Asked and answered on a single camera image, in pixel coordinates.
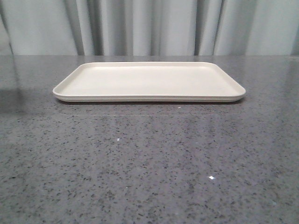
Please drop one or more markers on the cream rectangular plastic tray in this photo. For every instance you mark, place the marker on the cream rectangular plastic tray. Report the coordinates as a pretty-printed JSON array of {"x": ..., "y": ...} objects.
[{"x": 149, "y": 82}]

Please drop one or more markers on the grey pleated curtain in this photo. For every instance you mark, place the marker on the grey pleated curtain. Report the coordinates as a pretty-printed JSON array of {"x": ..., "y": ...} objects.
[{"x": 149, "y": 27}]

